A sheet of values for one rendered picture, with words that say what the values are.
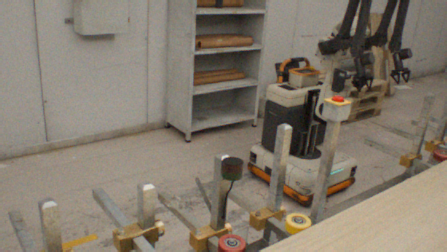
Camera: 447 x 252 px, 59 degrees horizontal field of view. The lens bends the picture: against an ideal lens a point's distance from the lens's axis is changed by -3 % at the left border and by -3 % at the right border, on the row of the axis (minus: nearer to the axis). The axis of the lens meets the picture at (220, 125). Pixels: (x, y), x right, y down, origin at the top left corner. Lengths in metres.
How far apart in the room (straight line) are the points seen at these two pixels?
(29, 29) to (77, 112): 0.84
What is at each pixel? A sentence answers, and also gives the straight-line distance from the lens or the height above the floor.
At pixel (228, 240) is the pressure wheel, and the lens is 1.22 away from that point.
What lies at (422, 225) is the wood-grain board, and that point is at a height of 0.90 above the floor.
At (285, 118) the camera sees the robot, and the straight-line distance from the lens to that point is 3.05.
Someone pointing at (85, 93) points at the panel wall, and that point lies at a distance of 3.84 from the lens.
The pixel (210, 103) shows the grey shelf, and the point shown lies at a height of 0.19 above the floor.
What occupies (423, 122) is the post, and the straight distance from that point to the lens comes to 2.17.
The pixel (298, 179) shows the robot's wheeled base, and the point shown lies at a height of 0.23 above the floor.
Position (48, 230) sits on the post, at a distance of 1.02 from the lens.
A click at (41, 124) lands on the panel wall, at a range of 3.81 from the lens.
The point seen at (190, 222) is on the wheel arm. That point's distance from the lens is 1.35.
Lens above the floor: 1.65
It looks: 22 degrees down
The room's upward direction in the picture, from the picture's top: 4 degrees clockwise
